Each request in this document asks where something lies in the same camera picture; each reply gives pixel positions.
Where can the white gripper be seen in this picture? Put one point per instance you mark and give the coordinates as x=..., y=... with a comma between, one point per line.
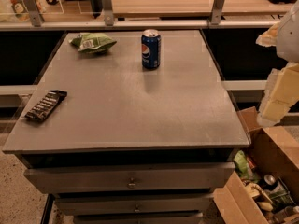
x=289, y=36

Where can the black rxbar chocolate wrapper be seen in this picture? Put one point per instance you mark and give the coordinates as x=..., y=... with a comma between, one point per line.
x=41, y=110

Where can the blue pepsi can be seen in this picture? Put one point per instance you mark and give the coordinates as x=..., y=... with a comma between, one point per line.
x=151, y=47

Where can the wooden shelf board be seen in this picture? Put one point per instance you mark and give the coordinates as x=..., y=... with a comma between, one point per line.
x=193, y=8

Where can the grey drawer cabinet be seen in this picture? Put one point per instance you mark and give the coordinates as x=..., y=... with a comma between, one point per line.
x=130, y=145

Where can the green chip bag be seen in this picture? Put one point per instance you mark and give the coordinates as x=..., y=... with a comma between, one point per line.
x=92, y=42

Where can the orange snack package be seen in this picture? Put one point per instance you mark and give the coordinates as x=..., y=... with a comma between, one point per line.
x=13, y=10

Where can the metal rail with brackets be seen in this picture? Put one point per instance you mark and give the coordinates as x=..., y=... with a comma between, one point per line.
x=79, y=16

